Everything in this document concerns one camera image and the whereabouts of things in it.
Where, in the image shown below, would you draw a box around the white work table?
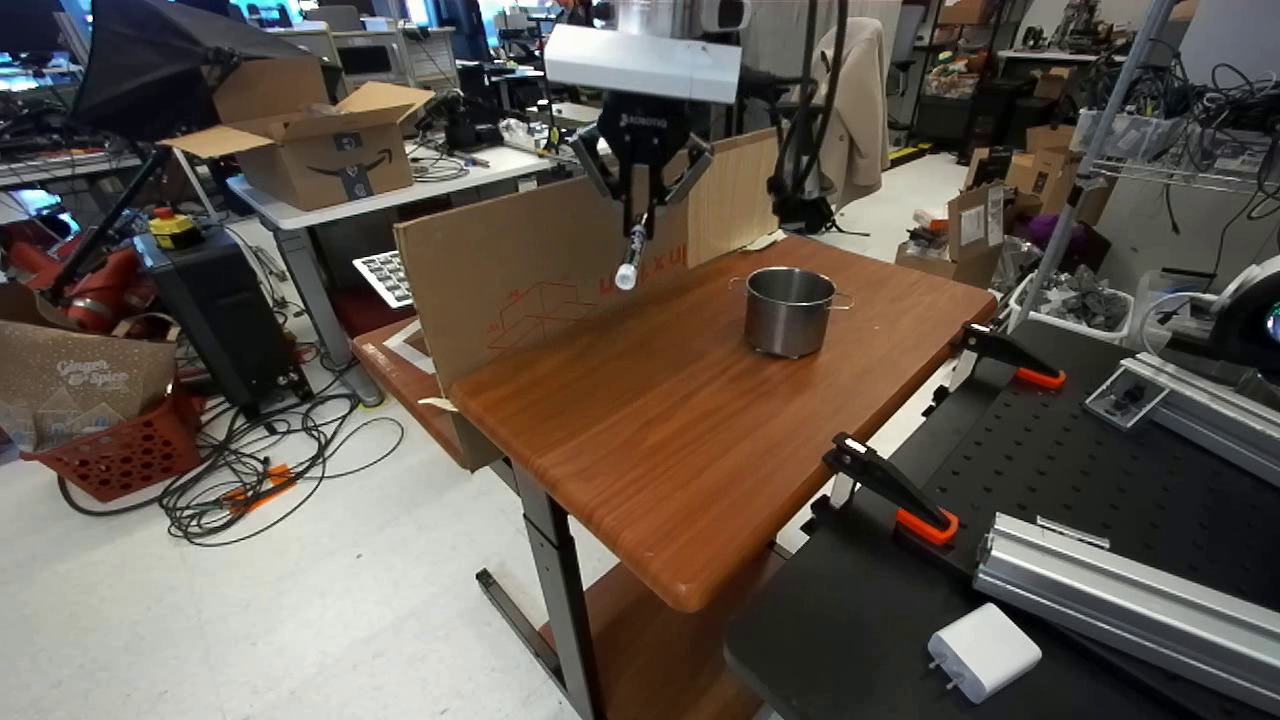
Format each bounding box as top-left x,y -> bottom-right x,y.
219,141 -> 562,380

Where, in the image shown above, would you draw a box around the open printed cardboard box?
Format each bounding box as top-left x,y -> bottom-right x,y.
158,52 -> 442,216

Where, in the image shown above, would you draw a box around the stacked cardboard boxes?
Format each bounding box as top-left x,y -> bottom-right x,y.
945,124 -> 1116,291

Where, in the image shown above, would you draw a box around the black clamp orange handle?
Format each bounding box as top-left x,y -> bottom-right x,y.
961,322 -> 1071,395
821,431 -> 966,552

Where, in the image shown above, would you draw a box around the black equipment cabinet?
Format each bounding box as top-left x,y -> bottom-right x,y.
133,227 -> 296,416

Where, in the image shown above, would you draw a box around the aluminium extrusion with bracket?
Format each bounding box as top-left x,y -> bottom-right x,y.
1080,348 -> 1280,491

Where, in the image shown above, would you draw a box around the brown paper bag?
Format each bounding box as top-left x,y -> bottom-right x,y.
0,315 -> 181,458

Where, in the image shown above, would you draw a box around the beige hanging coat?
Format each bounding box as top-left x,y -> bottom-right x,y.
807,14 -> 892,209

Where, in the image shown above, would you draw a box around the pale cardboard panel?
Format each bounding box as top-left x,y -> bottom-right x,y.
686,124 -> 783,273

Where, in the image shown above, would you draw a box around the black photo softbox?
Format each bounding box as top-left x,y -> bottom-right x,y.
69,0 -> 316,144

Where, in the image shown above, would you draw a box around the black floor cables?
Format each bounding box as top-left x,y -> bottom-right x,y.
54,380 -> 410,552

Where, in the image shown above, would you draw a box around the white power adapter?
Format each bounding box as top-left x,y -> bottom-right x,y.
926,599 -> 1049,709

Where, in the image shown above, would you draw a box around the grey metal table leg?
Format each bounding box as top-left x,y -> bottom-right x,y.
473,458 -> 608,720

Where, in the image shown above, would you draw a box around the brown cardboard panel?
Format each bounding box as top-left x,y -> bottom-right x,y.
394,165 -> 698,393

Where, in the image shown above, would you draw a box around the grey slanted stand pole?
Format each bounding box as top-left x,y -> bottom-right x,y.
1007,0 -> 1179,332

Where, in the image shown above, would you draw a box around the yellow red emergency stop button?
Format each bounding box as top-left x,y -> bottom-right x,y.
144,206 -> 210,256

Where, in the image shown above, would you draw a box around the black perforated base board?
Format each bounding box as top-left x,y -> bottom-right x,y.
725,315 -> 1280,720

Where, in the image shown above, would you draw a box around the orange power strip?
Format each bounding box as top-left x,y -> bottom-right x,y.
219,460 -> 301,519

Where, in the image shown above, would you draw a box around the white paper scraps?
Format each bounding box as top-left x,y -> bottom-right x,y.
380,315 -> 445,380

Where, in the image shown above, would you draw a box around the plain aluminium extrusion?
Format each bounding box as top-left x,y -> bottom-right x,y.
973,513 -> 1280,715

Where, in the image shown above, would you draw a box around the red plastic basket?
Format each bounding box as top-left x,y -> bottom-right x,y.
31,395 -> 206,509

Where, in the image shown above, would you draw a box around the small steel pot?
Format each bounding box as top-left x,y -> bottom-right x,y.
739,263 -> 846,363

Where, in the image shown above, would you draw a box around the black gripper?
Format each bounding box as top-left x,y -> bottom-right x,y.
570,96 -> 721,238

